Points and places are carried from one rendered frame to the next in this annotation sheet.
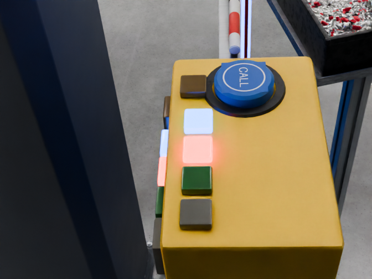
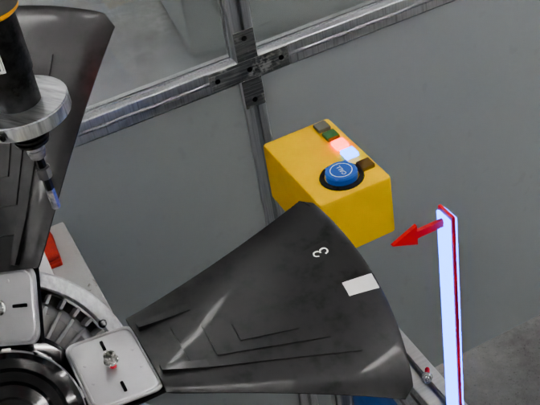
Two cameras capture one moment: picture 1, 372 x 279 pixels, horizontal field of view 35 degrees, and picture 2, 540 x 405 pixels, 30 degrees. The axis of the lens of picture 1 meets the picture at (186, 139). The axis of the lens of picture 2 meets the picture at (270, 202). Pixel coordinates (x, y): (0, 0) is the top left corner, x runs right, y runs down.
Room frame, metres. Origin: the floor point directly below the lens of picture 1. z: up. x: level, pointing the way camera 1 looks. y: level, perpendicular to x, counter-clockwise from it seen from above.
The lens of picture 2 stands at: (1.14, -0.55, 1.82)
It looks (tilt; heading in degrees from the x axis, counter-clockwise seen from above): 38 degrees down; 154
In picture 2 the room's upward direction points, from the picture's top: 10 degrees counter-clockwise
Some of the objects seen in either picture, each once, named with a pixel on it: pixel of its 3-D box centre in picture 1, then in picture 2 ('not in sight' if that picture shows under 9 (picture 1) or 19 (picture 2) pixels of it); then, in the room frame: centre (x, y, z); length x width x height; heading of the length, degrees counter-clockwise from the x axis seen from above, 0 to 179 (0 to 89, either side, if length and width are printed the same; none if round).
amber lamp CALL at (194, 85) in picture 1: (193, 86); (365, 164); (0.30, -0.01, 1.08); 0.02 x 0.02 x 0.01; 84
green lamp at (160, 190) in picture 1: (163, 213); not in sight; (0.22, 0.02, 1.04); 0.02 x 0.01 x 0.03; 174
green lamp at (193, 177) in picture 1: (196, 180); (330, 135); (0.22, 0.00, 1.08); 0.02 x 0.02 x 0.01; 84
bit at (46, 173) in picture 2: not in sight; (47, 180); (0.51, -0.43, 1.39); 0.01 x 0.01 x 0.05
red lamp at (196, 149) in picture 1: (197, 149); (340, 144); (0.24, -0.01, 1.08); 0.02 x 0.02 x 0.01; 84
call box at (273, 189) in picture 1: (244, 187); (329, 190); (0.25, -0.04, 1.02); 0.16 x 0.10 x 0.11; 174
